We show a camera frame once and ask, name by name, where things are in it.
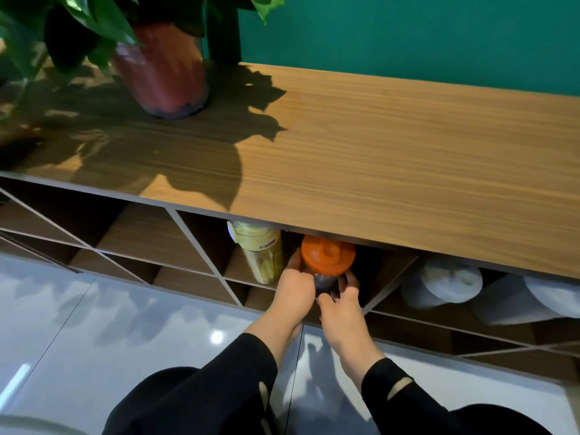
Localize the person's left hand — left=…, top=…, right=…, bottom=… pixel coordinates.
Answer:
left=267, top=248, right=317, bottom=331

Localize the person's right hand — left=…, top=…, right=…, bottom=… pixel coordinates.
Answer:
left=316, top=270, right=384, bottom=372

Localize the orange-lid shaker bottle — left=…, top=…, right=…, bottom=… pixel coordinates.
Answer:
left=301, top=235, right=356, bottom=295

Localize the yellow-green translucent bottle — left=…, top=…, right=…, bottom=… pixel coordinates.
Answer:
left=227, top=220, right=284, bottom=285

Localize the small white-lid clear bottle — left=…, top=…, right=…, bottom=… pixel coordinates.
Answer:
left=401, top=256, right=483, bottom=311

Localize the wooden cabinet with slanted dividers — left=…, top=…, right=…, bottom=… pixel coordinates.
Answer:
left=0, top=174, right=580, bottom=385

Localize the large white-lid shaker bottle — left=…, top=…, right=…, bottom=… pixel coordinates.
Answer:
left=471, top=274, right=580, bottom=326

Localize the person's right forearm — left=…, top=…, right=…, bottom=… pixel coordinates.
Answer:
left=349, top=353, right=454, bottom=435

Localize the person's left forearm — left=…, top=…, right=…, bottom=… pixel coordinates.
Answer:
left=199, top=312, right=303, bottom=435

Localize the person's left leg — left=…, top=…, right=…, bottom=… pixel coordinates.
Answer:
left=101, top=366, right=205, bottom=435

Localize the person's leg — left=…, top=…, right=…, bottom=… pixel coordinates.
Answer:
left=448, top=402, right=553, bottom=435
left=101, top=366, right=205, bottom=435

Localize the person's right leg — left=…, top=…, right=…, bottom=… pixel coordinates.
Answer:
left=448, top=402, right=553, bottom=435

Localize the green potted plant red pot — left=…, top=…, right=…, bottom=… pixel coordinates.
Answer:
left=0, top=0, right=51, bottom=119
left=43, top=0, right=285, bottom=119

